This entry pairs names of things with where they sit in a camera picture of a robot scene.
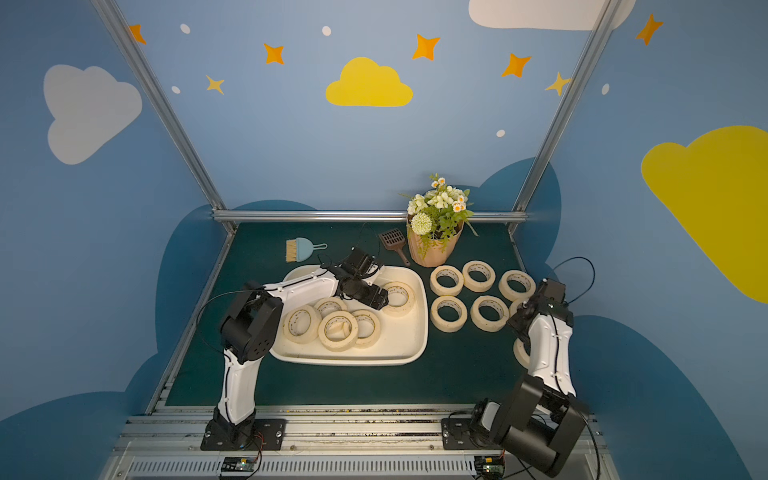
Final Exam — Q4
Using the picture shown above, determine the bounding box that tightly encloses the right circuit board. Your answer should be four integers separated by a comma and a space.
473, 456, 506, 480

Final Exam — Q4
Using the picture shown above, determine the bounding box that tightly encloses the brown plastic scoop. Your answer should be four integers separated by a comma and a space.
378, 228, 411, 267

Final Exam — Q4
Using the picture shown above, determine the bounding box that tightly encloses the masking tape roll nine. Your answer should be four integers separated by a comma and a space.
381, 281, 416, 318

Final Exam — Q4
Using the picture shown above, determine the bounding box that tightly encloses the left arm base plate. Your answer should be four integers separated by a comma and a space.
200, 418, 286, 451

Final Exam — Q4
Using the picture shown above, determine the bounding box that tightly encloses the masking tape roll three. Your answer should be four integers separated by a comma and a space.
430, 265, 464, 297

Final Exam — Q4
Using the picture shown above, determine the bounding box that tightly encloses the masking tape roll ten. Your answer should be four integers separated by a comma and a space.
352, 309, 382, 349

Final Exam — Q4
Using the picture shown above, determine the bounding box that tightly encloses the masking tape roll one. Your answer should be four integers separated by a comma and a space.
470, 295, 509, 333

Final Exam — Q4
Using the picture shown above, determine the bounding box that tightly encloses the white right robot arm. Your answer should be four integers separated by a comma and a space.
470, 279, 589, 478

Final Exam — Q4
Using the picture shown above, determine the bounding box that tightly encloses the masking tape roll four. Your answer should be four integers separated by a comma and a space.
498, 270, 536, 302

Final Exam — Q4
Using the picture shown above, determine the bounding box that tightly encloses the left circuit board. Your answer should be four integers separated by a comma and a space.
220, 456, 260, 476

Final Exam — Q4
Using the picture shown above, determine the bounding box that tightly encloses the circuit board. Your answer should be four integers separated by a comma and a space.
473, 456, 506, 480
220, 456, 260, 476

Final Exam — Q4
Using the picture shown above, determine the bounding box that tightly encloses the masking tape roll eleven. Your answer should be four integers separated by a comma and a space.
513, 338, 530, 369

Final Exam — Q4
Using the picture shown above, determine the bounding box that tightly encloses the blue dustpan with brush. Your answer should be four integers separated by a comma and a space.
285, 237, 328, 263

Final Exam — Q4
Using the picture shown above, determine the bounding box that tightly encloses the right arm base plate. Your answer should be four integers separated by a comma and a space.
441, 417, 525, 453

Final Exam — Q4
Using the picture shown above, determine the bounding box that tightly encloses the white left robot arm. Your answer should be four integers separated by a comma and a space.
214, 267, 389, 428

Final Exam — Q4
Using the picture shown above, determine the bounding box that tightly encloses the masking tape roll eight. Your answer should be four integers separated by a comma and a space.
282, 305, 321, 344

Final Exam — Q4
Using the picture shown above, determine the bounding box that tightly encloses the cream plastic storage tray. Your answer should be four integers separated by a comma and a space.
270, 266, 429, 367

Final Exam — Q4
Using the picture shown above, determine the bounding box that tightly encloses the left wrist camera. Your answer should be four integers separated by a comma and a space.
340, 247, 383, 279

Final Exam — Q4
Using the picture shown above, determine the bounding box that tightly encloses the masking tape roll seven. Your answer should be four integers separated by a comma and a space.
509, 298, 527, 317

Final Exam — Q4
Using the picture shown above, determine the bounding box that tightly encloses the masking tape roll five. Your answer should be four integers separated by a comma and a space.
318, 311, 359, 352

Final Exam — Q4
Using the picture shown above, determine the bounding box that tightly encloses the flower pot with white flowers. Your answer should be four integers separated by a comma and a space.
406, 174, 476, 268

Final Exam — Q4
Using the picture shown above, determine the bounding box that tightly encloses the aluminium frame rail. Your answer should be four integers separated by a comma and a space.
212, 210, 527, 223

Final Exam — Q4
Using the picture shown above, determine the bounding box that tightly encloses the masking tape roll six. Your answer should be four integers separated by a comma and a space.
430, 296, 468, 333

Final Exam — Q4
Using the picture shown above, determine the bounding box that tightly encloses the masking tape roll two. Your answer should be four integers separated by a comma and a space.
462, 260, 496, 293

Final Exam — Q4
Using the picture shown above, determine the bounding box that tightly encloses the masking tape roll twelve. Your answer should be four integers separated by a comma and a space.
314, 297, 348, 318

